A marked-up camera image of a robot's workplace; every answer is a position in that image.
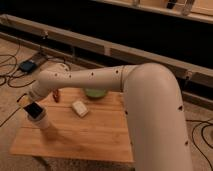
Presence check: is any black floor cable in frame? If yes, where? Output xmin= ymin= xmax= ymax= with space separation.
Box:
xmin=0 ymin=43 xmax=72 ymax=89

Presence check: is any green bowl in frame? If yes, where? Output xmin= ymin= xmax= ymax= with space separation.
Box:
xmin=84 ymin=88 xmax=107 ymax=99

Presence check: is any black eraser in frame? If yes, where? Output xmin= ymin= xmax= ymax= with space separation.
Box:
xmin=26 ymin=103 xmax=43 ymax=119

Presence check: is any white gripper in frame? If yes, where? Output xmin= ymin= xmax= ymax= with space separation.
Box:
xmin=17 ymin=91 xmax=43 ymax=108

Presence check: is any white ceramic cup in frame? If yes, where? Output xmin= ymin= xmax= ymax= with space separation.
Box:
xmin=27 ymin=109 xmax=50 ymax=130

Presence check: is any blue black power adapter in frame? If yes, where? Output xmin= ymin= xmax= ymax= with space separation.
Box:
xmin=18 ymin=60 xmax=36 ymax=74

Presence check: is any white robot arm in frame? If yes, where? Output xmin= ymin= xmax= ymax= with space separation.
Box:
xmin=17 ymin=63 xmax=193 ymax=171

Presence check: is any wooden table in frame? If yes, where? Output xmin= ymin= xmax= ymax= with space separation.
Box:
xmin=10 ymin=88 xmax=133 ymax=163

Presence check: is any white rectangular block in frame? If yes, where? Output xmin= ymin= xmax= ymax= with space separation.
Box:
xmin=72 ymin=100 xmax=89 ymax=117

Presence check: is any red brown small object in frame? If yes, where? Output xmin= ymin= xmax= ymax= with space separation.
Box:
xmin=52 ymin=89 xmax=60 ymax=103

